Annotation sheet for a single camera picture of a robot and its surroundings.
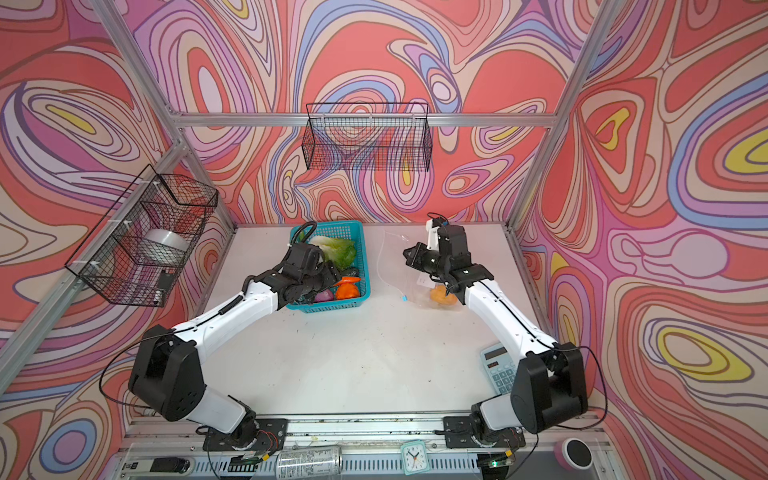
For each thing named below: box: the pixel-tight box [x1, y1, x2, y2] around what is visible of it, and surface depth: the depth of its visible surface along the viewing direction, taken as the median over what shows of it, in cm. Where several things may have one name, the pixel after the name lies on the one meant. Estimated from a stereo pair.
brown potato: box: [430, 284, 458, 305], surface depth 95 cm
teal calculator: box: [480, 343, 517, 394], surface depth 84 cm
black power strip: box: [122, 456, 195, 476], surface depth 69 cm
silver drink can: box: [276, 447, 343, 480], surface depth 66 cm
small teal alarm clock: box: [401, 440, 431, 476], surface depth 70 cm
